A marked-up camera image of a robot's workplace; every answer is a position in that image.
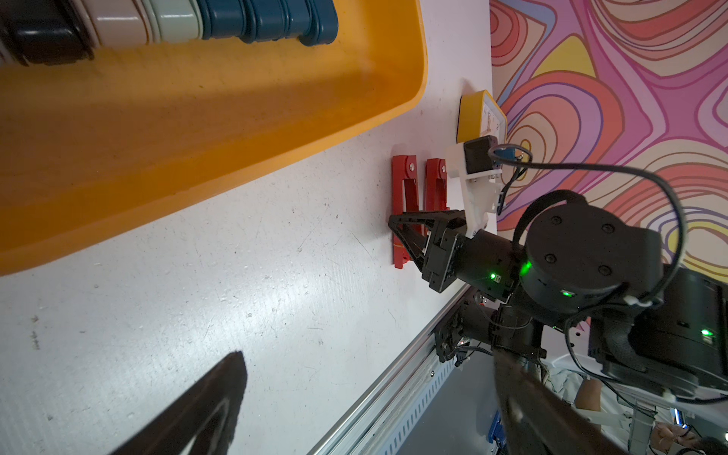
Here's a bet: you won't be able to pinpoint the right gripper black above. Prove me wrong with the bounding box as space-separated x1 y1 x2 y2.
388 210 524 303

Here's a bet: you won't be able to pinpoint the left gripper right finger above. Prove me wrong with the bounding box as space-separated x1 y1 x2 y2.
493 350 624 455

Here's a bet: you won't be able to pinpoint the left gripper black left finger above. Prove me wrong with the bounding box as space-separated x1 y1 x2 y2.
114 351 248 455

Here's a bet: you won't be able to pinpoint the red pliers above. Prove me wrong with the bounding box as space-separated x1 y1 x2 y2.
391 155 419 269
424 158 447 212

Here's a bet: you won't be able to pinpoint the teal pliers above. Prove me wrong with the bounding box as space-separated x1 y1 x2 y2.
240 0 284 44
197 0 246 40
298 0 339 47
281 0 312 39

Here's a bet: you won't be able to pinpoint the yellow plastic storage tray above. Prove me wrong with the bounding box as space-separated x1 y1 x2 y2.
1 1 428 275

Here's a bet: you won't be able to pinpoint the light green pliers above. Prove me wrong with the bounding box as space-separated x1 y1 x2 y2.
142 0 203 44

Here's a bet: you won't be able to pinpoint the beige pruning pliers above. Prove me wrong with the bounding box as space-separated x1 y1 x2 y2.
81 0 152 49

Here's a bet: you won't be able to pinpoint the black pruning pliers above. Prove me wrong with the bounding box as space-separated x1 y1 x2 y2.
1 0 94 66

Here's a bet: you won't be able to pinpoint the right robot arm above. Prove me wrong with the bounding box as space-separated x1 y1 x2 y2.
389 191 727 404

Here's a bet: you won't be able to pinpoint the yellow alarm clock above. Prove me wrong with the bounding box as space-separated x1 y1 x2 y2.
456 90 507 143

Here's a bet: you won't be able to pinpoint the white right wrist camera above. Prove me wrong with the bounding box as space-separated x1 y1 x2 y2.
446 136 504 237

